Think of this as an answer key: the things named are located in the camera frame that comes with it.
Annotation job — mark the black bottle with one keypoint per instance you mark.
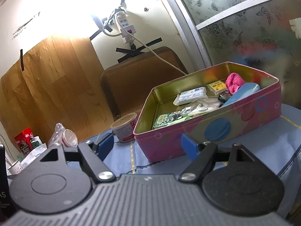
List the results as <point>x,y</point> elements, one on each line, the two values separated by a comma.
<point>7,208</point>

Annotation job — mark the wooden board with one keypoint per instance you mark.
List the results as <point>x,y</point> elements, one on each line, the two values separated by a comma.
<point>58,80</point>

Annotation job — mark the pink fuzzy cloth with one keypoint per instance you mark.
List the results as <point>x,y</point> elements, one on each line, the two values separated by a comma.
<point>233,82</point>

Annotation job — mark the pink tin box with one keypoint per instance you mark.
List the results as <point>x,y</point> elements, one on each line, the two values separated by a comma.
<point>220,125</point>

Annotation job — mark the red paper cup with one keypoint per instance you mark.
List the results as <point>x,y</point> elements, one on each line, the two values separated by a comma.
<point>124,127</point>

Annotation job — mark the yellow label plastic case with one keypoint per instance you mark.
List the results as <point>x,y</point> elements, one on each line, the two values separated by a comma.
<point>217,87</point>

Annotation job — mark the green patterned packet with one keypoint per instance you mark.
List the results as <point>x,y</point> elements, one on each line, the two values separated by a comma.
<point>166,119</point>

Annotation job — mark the clear plastic bag white contents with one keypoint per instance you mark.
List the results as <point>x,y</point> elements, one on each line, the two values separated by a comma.
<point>200,106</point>

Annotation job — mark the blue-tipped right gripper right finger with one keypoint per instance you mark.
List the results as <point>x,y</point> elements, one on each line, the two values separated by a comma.
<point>201,155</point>

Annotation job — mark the frosted glass sliding door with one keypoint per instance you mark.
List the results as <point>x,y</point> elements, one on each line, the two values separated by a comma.
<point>264,34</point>

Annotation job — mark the crumpled clear plastic cup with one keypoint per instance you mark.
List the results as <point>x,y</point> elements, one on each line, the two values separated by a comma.
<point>63,136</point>

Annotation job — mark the white tissue pack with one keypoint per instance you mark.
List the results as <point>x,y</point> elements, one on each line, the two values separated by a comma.
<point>189,96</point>

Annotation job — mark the white mug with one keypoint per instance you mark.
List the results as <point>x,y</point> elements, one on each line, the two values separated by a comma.
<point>15,168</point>

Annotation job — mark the green paper packet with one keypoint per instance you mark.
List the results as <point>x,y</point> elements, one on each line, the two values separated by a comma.
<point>180,120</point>

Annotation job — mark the red snack box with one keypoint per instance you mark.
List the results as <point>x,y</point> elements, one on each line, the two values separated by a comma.
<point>23,141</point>

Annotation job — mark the black tape cross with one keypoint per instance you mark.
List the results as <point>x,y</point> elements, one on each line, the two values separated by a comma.
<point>109,27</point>

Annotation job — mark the white power strip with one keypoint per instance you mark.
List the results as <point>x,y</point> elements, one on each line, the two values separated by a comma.
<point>127,29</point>

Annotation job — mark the light blue case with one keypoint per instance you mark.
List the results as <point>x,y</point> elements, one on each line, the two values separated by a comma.
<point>244,91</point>

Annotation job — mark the blue table cloth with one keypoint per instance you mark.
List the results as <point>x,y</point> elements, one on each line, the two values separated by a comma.
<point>276,144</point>

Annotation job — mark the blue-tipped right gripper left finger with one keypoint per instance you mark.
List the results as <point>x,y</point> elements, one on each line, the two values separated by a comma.
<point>92,155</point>

